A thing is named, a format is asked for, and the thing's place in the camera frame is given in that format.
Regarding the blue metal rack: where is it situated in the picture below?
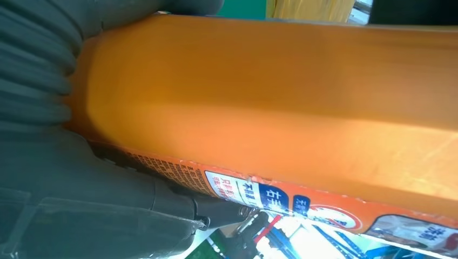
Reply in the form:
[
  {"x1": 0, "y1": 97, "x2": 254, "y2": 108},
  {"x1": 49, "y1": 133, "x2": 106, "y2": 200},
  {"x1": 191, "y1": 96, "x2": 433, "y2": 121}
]
[{"x1": 266, "y1": 214, "x2": 458, "y2": 259}]

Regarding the red metal pole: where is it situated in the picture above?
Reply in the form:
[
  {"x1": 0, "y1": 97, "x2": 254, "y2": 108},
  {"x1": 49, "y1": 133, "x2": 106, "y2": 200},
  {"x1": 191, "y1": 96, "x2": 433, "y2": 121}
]
[{"x1": 253, "y1": 215, "x2": 282, "y2": 244}]

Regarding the yellow taped plastic sheet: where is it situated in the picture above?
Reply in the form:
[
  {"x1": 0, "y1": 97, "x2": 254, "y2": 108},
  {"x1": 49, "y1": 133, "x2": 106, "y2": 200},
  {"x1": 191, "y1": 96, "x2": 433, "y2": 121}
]
[{"x1": 266, "y1": 0, "x2": 355, "y2": 23}]

